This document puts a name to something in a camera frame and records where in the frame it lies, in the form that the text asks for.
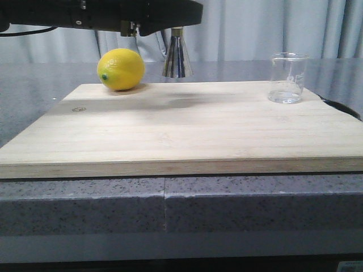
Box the steel double jigger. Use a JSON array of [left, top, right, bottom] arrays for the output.
[[162, 27, 193, 78]]

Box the yellow lemon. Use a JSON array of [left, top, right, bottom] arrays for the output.
[[97, 48, 145, 91]]

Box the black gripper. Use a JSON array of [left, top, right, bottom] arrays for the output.
[[1, 0, 203, 36]]

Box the black cable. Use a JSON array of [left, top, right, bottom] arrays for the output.
[[0, 25, 57, 37]]

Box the grey curtain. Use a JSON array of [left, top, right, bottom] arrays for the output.
[[1, 1, 362, 63]]

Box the light wooden cutting board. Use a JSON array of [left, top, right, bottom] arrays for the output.
[[1, 81, 362, 179]]

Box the clear glass beaker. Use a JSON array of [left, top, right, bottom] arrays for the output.
[[268, 52, 309, 104]]

